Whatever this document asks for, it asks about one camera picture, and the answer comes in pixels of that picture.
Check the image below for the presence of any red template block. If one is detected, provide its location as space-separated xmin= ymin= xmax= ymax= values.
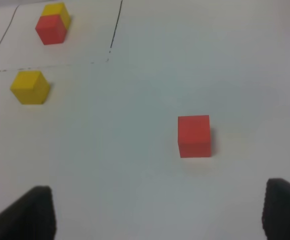
xmin=35 ymin=14 xmax=67 ymax=45

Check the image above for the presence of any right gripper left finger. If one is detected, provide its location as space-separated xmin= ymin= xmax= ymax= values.
xmin=0 ymin=186 xmax=57 ymax=240

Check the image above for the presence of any yellow template block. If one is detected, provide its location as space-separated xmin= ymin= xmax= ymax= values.
xmin=41 ymin=2 xmax=71 ymax=30

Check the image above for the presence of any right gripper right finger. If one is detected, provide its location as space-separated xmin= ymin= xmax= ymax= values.
xmin=261 ymin=178 xmax=290 ymax=240

